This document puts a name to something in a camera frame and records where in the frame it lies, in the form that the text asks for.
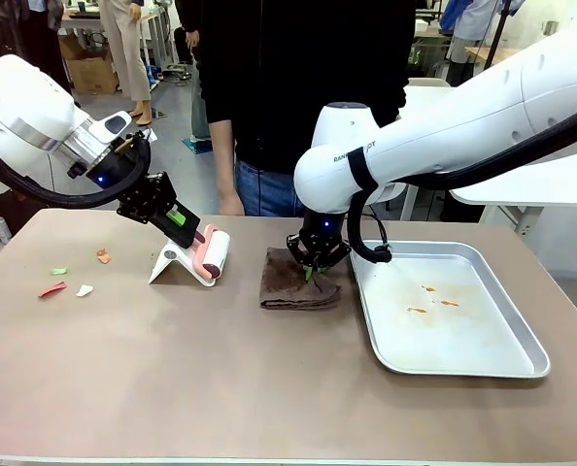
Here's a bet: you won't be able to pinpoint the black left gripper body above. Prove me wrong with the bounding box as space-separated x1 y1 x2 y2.
116 170 179 225

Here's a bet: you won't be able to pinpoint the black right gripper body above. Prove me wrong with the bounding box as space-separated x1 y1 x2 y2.
299 208 346 254

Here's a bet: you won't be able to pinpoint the pink handled lint roller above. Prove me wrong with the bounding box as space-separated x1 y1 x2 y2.
189 222 232 286

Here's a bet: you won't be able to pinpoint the brown cloth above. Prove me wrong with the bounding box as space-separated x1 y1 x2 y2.
258 246 343 311

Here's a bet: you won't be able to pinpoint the person's right forearm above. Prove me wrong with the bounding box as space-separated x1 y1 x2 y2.
207 118 244 200

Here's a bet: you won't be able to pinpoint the person's right hand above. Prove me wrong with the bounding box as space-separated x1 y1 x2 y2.
218 192 246 217

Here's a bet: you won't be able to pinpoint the white folded stand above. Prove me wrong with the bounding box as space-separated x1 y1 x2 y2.
147 240 218 287

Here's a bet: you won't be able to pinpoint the blue jeans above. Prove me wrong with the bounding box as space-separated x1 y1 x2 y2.
233 158 308 218

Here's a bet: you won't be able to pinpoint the blue floor mat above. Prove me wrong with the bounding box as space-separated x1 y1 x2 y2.
181 137 221 154

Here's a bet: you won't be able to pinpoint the person in faded jeans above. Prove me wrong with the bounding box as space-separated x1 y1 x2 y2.
174 0 220 143

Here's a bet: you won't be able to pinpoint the silver metal tray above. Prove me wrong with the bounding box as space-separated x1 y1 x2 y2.
349 239 552 379

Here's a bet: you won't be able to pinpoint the red paper scrap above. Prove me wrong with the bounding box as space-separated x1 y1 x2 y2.
38 281 69 299

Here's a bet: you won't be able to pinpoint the brown cardboard box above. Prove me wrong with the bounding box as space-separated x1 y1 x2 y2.
58 36 120 96

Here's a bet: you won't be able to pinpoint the person in beige trousers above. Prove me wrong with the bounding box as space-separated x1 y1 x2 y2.
97 0 154 126

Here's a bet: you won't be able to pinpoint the black sweater torso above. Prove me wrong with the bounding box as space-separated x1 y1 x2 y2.
195 0 416 176

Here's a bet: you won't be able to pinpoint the person in black trousers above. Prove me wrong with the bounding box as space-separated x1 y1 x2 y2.
25 0 72 94

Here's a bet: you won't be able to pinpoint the wooden table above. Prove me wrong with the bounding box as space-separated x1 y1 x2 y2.
464 46 523 69

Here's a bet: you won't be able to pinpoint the person in light blue shirt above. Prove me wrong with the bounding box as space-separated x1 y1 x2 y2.
438 0 511 87

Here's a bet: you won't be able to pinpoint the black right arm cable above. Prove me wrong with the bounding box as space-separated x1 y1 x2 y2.
346 99 577 266

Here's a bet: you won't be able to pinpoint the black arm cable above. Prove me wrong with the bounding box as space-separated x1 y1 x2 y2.
346 99 577 266
0 129 153 210

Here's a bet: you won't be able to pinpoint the black arm strap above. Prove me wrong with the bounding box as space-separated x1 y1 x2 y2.
346 150 380 193

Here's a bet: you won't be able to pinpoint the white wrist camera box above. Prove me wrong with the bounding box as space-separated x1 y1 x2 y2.
77 110 134 147

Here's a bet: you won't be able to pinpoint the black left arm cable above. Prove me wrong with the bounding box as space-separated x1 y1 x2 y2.
0 129 153 210

